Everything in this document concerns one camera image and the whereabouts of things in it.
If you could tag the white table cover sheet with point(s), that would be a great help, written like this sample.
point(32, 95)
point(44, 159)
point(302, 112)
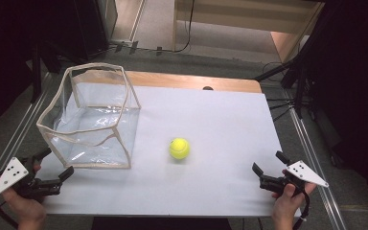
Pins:
point(217, 127)

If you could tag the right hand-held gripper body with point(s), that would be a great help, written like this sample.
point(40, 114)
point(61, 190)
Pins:
point(305, 172)

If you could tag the black metal stand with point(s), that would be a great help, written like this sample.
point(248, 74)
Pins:
point(300, 80)
point(36, 73)

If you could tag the aluminium floor rail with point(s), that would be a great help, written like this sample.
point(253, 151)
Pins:
point(16, 134)
point(313, 153)

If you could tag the person's left hand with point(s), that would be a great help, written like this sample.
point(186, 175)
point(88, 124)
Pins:
point(28, 211)

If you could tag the clear plastic storage bag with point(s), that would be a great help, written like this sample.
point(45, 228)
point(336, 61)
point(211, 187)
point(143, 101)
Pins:
point(89, 127)

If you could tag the person's right hand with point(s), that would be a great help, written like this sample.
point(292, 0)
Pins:
point(284, 207)

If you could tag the black cabinet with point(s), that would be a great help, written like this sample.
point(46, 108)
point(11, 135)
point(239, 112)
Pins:
point(89, 28)

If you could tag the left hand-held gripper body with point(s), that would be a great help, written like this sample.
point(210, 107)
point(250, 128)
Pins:
point(10, 174)

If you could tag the person's dark clothing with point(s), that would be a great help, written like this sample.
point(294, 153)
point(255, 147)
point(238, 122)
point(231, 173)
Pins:
point(159, 224)

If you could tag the yellow tennis ball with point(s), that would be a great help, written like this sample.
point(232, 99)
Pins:
point(179, 148)

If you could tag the light wooden furniture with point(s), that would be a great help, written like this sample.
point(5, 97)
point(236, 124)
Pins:
point(246, 16)

